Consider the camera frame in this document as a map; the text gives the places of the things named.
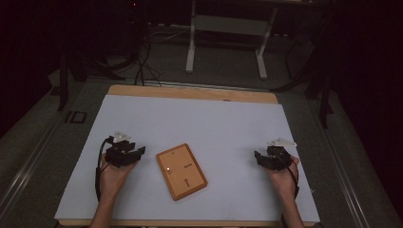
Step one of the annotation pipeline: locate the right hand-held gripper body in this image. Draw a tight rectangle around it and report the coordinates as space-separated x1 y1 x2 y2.
265 137 298 172

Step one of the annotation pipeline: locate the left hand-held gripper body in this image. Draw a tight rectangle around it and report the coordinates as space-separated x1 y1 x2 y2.
104 130 138 169

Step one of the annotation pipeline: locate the person's left hand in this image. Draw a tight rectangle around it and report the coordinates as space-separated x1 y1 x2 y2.
99 154 139 200

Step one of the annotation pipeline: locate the person's right hand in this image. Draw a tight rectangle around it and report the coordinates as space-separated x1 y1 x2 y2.
267 155 300 199

